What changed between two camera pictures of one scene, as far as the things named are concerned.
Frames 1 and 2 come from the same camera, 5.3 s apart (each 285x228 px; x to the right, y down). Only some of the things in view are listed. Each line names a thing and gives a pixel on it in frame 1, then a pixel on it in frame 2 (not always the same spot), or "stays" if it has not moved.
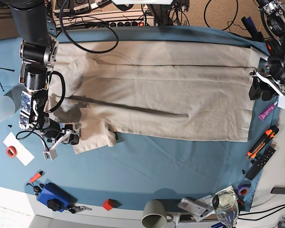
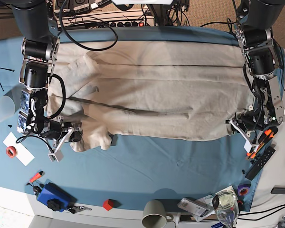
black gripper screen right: x=260 y=89 to x=251 y=120
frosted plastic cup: x=1 y=109 stays
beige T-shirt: x=102 y=92 stays
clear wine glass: x=226 y=208 stays
